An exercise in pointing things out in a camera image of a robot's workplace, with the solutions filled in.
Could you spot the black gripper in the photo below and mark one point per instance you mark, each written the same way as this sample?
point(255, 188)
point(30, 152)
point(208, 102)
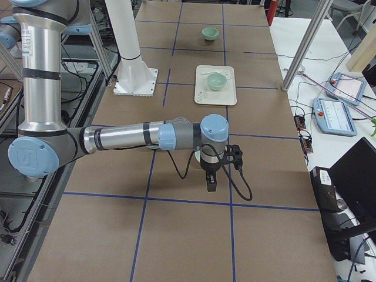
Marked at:
point(210, 168)

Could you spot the green bowl carried to tray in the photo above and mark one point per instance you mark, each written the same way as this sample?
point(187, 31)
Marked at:
point(210, 33)

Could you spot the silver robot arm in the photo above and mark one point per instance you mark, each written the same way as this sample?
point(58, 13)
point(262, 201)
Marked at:
point(45, 143)

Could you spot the cream bear tray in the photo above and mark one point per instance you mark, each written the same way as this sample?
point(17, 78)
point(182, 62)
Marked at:
point(205, 96)

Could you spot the green bowl on tray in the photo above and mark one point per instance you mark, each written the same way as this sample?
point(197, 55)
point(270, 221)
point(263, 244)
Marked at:
point(216, 81)

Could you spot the orange connector block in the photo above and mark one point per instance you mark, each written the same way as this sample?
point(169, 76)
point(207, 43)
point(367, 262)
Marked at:
point(300, 122)
point(306, 145)

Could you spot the white plastic spoon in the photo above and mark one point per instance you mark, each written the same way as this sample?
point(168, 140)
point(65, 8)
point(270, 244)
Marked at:
point(208, 71)

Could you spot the near teach pendant tablet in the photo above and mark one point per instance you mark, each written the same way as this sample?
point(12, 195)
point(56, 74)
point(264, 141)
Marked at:
point(333, 117)

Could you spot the teach pendant tablet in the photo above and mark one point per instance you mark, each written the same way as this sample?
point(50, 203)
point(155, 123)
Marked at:
point(347, 87)
point(333, 117)

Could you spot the black box device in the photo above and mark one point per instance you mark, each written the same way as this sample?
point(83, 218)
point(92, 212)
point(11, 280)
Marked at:
point(333, 217)

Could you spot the reacher grabber stick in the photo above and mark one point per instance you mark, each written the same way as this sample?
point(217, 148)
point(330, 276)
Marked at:
point(332, 95)

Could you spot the black laptop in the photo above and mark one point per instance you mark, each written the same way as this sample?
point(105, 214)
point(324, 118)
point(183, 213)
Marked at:
point(353, 176)

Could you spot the far teach pendant tablet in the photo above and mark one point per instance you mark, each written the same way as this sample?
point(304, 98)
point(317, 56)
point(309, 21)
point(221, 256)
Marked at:
point(347, 87)

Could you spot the red cylinder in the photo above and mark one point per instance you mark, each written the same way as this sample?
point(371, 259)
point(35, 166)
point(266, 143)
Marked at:
point(272, 11)

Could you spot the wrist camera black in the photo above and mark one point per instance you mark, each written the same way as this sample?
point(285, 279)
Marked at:
point(233, 155)

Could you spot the white pedestal column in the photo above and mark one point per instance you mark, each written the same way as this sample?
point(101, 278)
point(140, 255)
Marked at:
point(133, 77)

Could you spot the aluminium frame post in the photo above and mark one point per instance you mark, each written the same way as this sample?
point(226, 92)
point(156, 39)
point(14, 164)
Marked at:
point(306, 42)

